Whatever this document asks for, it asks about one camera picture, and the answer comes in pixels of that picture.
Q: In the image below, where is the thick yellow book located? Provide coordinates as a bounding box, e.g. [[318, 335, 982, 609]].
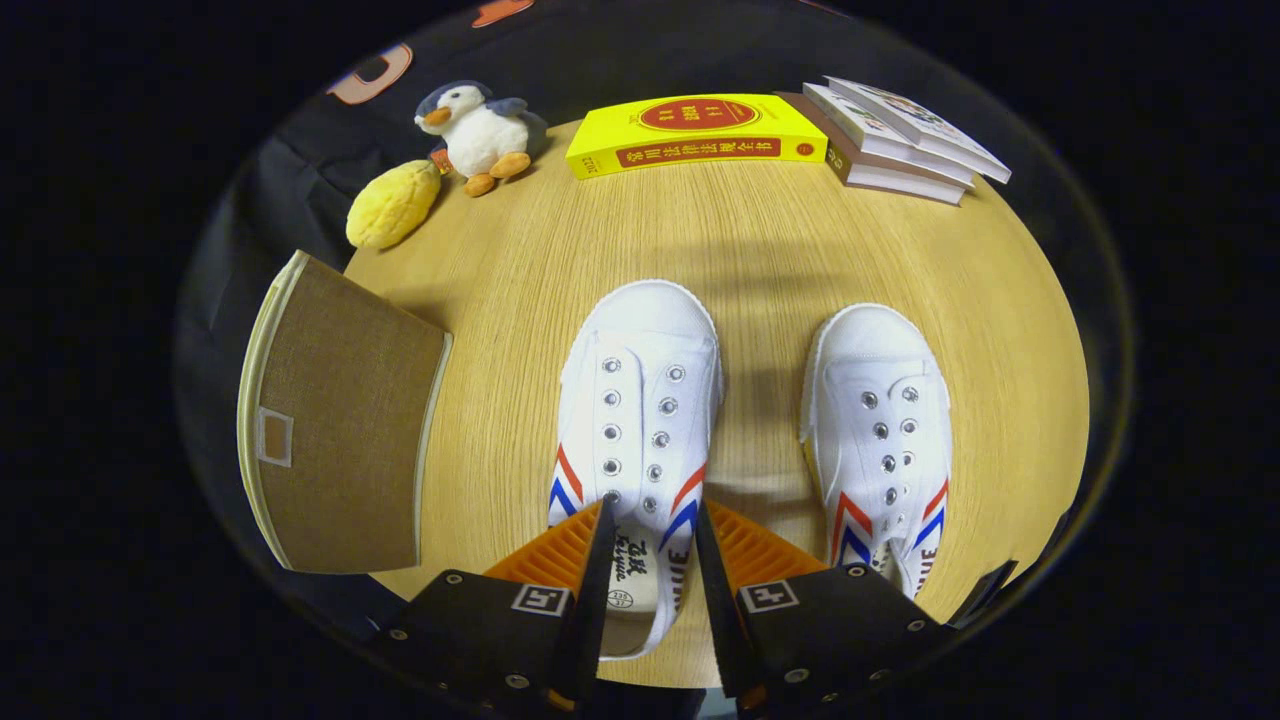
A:
[[565, 93, 830, 181]]

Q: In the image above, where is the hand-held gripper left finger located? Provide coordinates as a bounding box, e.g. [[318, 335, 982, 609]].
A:
[[378, 500, 618, 713]]

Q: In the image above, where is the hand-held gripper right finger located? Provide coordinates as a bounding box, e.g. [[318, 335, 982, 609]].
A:
[[695, 498, 951, 716]]

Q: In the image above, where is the penguin plush toy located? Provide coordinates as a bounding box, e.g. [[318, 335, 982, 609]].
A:
[[414, 80, 549, 198]]

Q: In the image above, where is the white illustrated cover book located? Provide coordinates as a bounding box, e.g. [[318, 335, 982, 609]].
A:
[[825, 76, 1013, 185]]

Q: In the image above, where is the white canvas shoe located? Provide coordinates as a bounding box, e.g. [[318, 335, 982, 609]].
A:
[[799, 303, 952, 601], [547, 279, 725, 661]]

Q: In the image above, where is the brown fabric storage box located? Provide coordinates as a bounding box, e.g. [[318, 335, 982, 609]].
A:
[[236, 250, 454, 575]]

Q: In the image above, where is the yellow bumpy plush ball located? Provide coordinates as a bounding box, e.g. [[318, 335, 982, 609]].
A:
[[346, 160, 443, 250]]

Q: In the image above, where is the dark table edge bracket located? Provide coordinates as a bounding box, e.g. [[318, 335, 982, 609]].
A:
[[948, 560, 1019, 629]]

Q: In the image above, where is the brown cover book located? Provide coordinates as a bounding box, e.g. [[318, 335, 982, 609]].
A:
[[775, 92, 969, 207]]

